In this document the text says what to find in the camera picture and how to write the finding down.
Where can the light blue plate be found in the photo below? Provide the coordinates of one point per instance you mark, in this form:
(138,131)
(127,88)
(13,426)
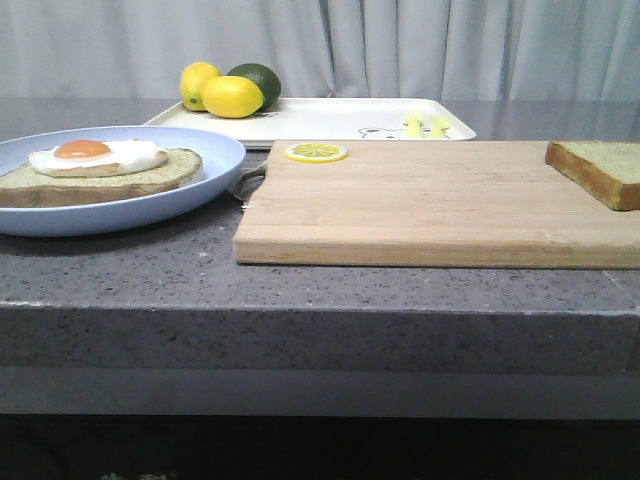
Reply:
(222,157)

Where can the bread slice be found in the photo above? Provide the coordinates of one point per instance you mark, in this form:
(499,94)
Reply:
(24,187)
(608,170)

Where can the fried egg toy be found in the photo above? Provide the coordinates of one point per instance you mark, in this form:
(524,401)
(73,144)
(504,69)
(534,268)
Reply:
(98,158)

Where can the white tray with bear print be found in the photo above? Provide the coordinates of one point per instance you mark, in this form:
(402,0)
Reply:
(315,119)

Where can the lemon slice toy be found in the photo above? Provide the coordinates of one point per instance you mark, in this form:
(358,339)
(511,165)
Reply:
(316,152)

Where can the yellow plastic fork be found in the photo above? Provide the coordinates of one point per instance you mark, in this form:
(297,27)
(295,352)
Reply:
(414,121)

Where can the yellow plastic knife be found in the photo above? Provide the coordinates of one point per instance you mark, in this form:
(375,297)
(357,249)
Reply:
(439,127)

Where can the wooden cutting board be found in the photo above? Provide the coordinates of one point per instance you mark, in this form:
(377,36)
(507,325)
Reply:
(432,204)

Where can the green lime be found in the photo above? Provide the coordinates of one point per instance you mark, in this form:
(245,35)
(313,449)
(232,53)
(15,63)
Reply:
(264,77)

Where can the front yellow lemon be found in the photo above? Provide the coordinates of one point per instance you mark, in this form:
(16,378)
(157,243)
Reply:
(232,97)

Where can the yellow lemon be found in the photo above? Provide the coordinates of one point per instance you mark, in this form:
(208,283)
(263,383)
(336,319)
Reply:
(232,97)
(193,78)

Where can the rear yellow lemon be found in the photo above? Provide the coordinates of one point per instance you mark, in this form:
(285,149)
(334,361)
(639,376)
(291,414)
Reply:
(193,78)

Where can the grey curtain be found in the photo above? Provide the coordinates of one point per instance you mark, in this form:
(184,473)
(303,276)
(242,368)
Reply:
(446,50)

